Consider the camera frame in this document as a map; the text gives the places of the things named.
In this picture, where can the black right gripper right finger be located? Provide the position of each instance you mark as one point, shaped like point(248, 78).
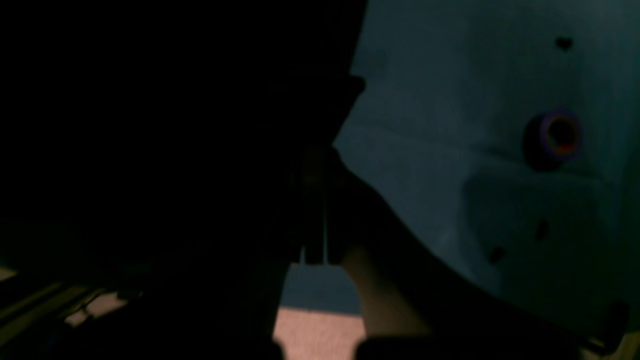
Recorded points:
point(414, 306)

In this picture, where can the black t-shirt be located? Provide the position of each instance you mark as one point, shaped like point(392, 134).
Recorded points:
point(137, 133)

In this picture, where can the teal table cloth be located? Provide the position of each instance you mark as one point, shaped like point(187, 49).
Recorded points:
point(450, 88)

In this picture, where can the purple tape roll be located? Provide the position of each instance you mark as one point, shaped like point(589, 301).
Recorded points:
point(551, 139)

